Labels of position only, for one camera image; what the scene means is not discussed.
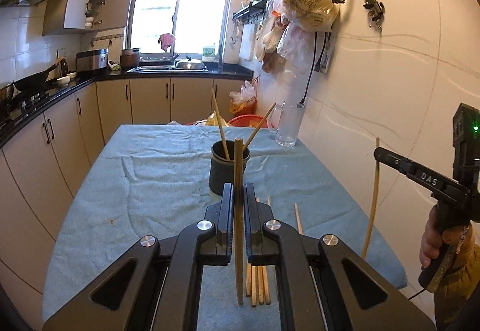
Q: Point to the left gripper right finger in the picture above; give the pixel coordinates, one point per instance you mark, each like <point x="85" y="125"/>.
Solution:
<point x="322" y="283"/>

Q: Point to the dark perforated utensil holder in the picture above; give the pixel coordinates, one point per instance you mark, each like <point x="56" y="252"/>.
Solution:
<point x="222" y="170"/>

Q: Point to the blue-grey table cloth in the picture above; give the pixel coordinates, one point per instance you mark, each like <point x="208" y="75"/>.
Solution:
<point x="153" y="179"/>

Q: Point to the wooden chopstick five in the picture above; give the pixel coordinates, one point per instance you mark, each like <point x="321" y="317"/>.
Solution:
<point x="266" y="289"/>

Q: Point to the right hand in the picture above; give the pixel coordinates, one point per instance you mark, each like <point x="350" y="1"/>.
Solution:
<point x="432" y="240"/>

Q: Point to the brown cooking pot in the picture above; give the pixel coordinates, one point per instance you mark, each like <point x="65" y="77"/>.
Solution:
<point x="129" y="58"/>

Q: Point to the clear glass mug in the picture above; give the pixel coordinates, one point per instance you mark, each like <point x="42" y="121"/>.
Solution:
<point x="285" y="121"/>

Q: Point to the orange jacket sleeve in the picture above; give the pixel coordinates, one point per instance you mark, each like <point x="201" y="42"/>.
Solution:
<point x="457" y="286"/>

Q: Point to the wooden chopstick six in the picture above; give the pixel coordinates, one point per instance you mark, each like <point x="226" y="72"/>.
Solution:
<point x="298" y="219"/>

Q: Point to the wooden chopstick three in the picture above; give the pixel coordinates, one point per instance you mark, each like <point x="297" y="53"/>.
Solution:
<point x="253" y="286"/>

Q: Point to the steel pot lid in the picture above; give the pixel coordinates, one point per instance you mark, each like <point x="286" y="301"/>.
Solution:
<point x="190" y="64"/>

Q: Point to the wooden chopstick eight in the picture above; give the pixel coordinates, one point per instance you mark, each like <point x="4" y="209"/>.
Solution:
<point x="373" y="209"/>

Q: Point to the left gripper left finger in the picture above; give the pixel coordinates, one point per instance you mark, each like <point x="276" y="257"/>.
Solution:
<point x="155" y="284"/>

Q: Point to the pink hanging cloth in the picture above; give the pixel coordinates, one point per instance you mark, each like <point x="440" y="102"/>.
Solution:
<point x="166" y="41"/>

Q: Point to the wooden chopstick nine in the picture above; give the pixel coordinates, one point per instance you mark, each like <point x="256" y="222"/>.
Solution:
<point x="220" y="126"/>

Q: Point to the wooden chopstick ten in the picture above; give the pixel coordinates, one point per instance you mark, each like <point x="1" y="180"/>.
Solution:
<point x="259" y="126"/>

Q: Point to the red plastic basin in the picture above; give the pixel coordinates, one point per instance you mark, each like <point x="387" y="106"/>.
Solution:
<point x="246" y="121"/>

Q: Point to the wooden chopstick one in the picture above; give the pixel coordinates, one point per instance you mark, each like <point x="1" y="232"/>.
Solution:
<point x="238" y="217"/>

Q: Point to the wooden chopstick two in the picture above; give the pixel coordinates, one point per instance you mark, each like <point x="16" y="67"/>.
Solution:
<point x="248" y="280"/>

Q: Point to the silver rice cooker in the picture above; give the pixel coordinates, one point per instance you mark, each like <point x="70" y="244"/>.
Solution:
<point x="92" y="60"/>

